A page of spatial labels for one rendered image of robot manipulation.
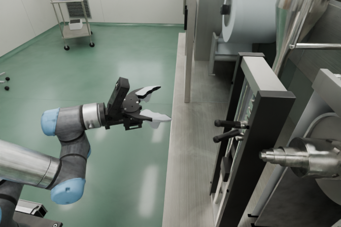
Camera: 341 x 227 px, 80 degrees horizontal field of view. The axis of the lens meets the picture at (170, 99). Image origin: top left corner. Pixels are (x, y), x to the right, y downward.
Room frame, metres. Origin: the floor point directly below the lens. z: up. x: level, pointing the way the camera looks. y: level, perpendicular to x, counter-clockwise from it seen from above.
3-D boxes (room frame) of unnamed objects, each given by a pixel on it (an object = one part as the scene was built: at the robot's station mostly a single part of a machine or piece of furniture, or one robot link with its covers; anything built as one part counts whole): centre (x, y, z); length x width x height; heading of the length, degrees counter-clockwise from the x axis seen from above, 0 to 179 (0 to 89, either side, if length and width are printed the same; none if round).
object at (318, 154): (0.21, -0.24, 1.34); 0.06 x 0.06 x 0.06; 86
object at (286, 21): (0.67, -0.40, 1.19); 0.14 x 0.14 x 0.57
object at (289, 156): (0.21, -0.18, 1.34); 0.06 x 0.03 x 0.03; 86
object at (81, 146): (0.42, 0.30, 1.11); 0.11 x 0.08 x 0.11; 15
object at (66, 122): (0.43, 0.30, 1.21); 0.11 x 0.08 x 0.09; 105
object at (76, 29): (4.28, 1.97, 0.51); 0.91 x 0.58 x 1.02; 20
